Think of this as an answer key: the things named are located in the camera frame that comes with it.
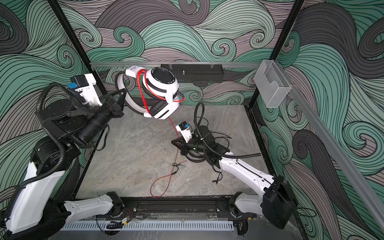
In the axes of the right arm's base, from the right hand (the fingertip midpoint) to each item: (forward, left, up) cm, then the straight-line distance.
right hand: (172, 142), depth 72 cm
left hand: (+1, +13, +33) cm, 35 cm away
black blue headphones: (+3, -11, -23) cm, 26 cm away
